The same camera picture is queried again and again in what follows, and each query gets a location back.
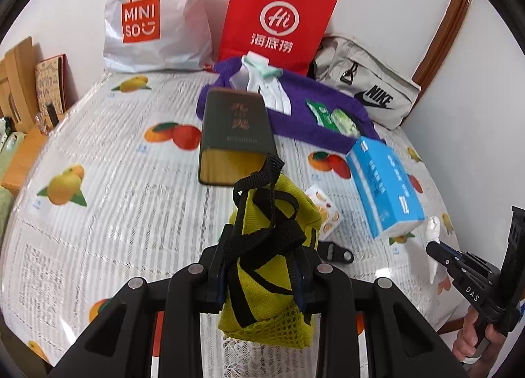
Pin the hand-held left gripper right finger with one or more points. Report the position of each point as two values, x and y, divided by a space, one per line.
311 283

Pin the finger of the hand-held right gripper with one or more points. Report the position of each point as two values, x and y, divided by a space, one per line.
457 251
441 257

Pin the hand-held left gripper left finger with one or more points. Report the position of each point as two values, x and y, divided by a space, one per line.
213 275

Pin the white tissue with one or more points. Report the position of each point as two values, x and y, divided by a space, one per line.
434 230

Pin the yellow mesh bag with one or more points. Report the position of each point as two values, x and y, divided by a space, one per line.
270 300

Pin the person's right hand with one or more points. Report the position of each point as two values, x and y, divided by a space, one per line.
465 337

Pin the orange dotted tissue packet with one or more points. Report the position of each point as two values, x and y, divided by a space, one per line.
326 210

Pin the blue tissue box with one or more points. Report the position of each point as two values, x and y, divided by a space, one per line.
381 181

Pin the dark green tin box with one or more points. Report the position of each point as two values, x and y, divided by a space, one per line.
233 128

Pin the green tissue packet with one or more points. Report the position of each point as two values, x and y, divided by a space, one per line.
346 123

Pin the green white wipes packet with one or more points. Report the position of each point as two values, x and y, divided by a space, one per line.
320 111

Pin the purple cloth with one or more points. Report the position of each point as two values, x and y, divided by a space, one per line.
303 95

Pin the beige sling bag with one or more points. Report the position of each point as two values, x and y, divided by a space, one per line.
369 70

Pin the green dotted cloth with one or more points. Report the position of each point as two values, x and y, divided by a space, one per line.
6 205

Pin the patterned brown book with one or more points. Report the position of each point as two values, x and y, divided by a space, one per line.
51 82

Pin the white plastic shopping bag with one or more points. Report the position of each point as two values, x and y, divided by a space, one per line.
172 13

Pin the wooden furniture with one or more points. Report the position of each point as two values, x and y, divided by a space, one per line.
18 86

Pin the wooden door frame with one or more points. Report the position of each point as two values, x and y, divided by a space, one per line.
443 33

